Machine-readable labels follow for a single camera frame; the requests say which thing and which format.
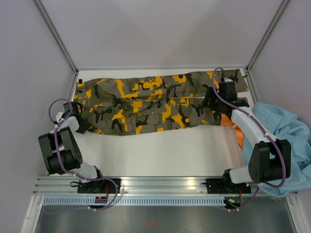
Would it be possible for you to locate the camouflage trousers yellow green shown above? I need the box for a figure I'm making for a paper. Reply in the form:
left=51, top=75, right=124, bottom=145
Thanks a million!
left=73, top=69, right=248, bottom=136

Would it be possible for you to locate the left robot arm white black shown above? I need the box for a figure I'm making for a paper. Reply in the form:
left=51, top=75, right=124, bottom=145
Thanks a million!
left=38, top=102, right=106, bottom=193

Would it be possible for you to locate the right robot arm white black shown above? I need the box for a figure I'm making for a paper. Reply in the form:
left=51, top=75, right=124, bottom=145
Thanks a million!
left=203, top=82, right=291, bottom=192

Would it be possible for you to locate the orange garment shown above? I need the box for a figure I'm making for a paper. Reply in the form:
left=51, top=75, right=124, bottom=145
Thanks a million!
left=221, top=114, right=244, bottom=150

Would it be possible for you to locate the light blue garment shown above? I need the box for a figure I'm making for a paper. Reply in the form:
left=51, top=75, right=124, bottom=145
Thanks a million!
left=252, top=102, right=311, bottom=197

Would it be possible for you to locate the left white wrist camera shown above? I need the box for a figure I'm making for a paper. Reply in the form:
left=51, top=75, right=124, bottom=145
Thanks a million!
left=54, top=112, right=64, bottom=124

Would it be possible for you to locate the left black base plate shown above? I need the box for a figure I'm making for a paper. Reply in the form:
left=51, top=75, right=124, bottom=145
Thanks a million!
left=77, top=178, right=121, bottom=194

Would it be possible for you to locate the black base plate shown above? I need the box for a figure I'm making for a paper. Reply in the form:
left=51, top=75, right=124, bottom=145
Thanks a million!
left=202, top=178, right=251, bottom=194
left=77, top=178, right=121, bottom=194

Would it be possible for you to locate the aluminium mounting rail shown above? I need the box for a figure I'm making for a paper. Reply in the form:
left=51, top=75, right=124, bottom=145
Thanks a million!
left=34, top=176, right=298, bottom=196

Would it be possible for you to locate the white slotted cable duct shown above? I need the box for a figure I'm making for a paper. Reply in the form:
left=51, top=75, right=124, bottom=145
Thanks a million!
left=43, top=196, right=225, bottom=206

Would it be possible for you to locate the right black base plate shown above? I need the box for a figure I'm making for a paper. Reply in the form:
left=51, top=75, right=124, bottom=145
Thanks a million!
left=202, top=178, right=251, bottom=194

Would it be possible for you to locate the right aluminium frame post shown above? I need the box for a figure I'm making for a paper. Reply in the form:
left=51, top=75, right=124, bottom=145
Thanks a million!
left=245, top=0, right=291, bottom=72

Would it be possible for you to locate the aluminium frame post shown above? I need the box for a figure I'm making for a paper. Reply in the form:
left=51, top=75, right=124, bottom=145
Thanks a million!
left=33, top=0, right=78, bottom=74
left=245, top=0, right=291, bottom=72

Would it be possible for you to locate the left aluminium frame post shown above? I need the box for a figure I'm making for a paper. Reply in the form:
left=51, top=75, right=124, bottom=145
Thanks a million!
left=33, top=0, right=78, bottom=74

